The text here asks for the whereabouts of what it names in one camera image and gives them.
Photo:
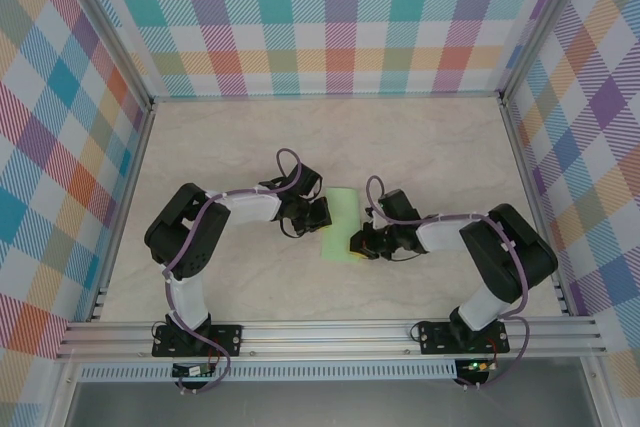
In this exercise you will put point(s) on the light green paper sheet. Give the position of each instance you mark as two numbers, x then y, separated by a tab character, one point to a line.
341	217

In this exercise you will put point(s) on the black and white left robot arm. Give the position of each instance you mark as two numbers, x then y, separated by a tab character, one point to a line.
185	232

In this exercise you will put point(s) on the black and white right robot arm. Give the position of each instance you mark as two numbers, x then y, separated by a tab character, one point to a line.
510	252

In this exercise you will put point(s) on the small right controller board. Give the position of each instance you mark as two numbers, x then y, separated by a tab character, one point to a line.
477	366

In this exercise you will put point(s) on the black left controller board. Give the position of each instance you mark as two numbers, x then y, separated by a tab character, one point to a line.
192	371

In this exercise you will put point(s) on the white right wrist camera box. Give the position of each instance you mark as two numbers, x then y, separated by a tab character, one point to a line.
371	219

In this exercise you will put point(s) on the aluminium mounting rail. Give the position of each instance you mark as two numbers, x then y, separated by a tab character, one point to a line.
325	339

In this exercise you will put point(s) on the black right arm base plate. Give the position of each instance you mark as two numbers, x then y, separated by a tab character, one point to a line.
431	342

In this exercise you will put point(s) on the aluminium side floor rail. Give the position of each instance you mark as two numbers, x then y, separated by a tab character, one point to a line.
525	187
131	187

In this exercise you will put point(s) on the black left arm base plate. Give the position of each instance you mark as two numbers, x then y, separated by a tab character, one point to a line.
227	339

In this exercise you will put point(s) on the aluminium frame post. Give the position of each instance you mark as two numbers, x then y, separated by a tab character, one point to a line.
547	22
107	27

